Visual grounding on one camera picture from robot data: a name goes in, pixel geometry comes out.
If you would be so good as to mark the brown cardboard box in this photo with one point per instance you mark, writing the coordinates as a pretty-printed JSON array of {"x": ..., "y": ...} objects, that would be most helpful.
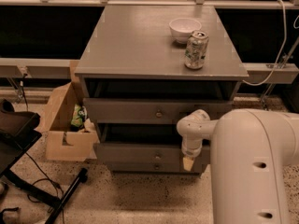
[{"x": 61, "y": 143}]

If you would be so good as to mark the green white soda can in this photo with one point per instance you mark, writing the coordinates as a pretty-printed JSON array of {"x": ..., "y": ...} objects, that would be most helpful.
[{"x": 195, "y": 52}]

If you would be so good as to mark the green snack bag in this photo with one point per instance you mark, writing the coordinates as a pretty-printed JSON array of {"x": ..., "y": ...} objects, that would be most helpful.
[{"x": 78, "y": 118}]

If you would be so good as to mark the grey bottom drawer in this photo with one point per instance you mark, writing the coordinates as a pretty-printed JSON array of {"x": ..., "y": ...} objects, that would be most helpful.
[{"x": 174, "y": 167}]

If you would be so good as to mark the black chair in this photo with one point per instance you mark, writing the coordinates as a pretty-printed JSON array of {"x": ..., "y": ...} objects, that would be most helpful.
[{"x": 17, "y": 135}]

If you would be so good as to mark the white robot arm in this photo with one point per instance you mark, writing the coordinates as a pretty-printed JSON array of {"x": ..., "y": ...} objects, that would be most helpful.
[{"x": 248, "y": 150}]

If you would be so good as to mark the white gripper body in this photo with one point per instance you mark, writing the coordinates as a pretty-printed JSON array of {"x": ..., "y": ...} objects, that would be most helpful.
[{"x": 191, "y": 150}]

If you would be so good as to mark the grey metal railing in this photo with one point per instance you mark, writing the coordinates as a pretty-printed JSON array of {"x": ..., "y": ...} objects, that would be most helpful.
[{"x": 57, "y": 68}]

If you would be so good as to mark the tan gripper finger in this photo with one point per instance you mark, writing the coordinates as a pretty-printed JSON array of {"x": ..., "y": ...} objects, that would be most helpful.
[{"x": 188, "y": 163}]

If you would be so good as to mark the grey top drawer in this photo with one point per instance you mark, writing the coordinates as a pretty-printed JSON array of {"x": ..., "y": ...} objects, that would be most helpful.
[{"x": 150, "y": 111}]

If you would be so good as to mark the grey drawer cabinet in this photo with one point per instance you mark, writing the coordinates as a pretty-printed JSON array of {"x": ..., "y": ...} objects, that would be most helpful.
[{"x": 132, "y": 55}]

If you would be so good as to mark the white ceramic bowl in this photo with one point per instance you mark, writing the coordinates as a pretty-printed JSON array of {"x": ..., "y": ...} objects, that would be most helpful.
[{"x": 181, "y": 28}]

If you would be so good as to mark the grey drawer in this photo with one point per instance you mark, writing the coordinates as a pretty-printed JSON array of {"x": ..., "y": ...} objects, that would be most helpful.
[
  {"x": 139, "y": 143},
  {"x": 174, "y": 167},
  {"x": 150, "y": 111}
]

